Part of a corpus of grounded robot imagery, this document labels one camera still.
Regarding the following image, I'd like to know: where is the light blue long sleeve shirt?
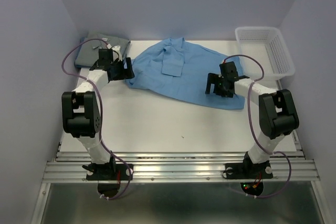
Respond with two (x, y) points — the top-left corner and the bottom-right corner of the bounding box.
(126, 38), (245, 110)

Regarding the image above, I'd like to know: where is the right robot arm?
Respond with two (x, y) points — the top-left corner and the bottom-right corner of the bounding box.
(205, 61), (299, 179)

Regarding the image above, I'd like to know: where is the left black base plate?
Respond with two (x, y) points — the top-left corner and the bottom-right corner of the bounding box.
(82, 164), (133, 182)

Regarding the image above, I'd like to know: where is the aluminium rail frame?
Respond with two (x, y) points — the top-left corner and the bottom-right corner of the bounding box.
(30, 79), (326, 224)

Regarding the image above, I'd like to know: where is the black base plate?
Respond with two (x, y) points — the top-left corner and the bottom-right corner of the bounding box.
(222, 162), (273, 180)
(82, 164), (133, 182)

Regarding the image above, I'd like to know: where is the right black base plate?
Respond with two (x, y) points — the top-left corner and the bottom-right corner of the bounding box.
(222, 162), (273, 180)

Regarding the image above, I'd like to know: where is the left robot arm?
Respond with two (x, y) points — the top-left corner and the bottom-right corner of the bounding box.
(61, 46), (134, 182)

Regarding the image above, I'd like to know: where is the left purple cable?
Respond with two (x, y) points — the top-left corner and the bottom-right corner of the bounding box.
(60, 38), (134, 200)

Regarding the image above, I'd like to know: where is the folded grey shirt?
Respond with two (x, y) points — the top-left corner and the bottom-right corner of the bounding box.
(77, 31), (131, 68)

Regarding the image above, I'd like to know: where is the white plastic basket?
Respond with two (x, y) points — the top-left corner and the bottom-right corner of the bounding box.
(235, 26), (295, 81)

